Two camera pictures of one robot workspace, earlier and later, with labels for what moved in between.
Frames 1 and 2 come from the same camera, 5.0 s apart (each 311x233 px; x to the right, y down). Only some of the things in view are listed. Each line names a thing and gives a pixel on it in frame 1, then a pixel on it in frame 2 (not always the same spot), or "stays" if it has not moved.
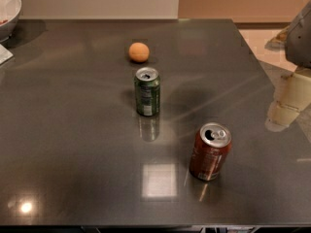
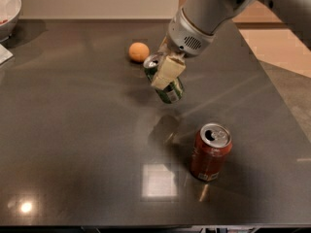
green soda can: (148, 91) -> (172, 94)
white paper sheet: (4, 53) stays
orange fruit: (138, 51) stays
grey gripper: (299, 39) -> (185, 36)
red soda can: (211, 145) stays
